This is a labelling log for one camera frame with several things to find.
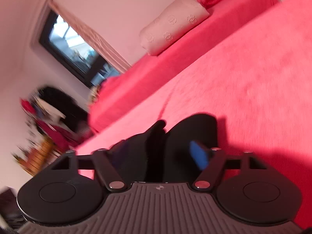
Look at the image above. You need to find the light pink blanket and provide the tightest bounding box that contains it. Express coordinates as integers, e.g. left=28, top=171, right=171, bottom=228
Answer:
left=77, top=0, right=311, bottom=228

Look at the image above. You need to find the red-pink bed sheet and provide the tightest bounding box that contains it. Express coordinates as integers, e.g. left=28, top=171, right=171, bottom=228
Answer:
left=88, top=0, right=279, bottom=133

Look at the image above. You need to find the beige crumpled cloth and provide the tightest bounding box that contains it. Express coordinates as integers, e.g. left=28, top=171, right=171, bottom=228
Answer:
left=88, top=85, right=101, bottom=106

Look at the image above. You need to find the pale pink embossed pillow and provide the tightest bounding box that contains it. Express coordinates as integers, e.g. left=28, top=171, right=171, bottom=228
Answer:
left=139, top=0, right=210, bottom=56

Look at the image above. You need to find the hanging clothes rack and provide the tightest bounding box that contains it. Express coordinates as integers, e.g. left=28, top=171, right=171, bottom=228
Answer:
left=12, top=86, right=93, bottom=176

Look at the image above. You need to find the pink curtain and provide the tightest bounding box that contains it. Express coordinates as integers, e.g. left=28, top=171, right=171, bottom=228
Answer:
left=47, top=0, right=132, bottom=74

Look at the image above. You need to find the dark framed window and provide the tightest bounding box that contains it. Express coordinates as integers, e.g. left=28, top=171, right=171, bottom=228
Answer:
left=39, top=10, right=120, bottom=88

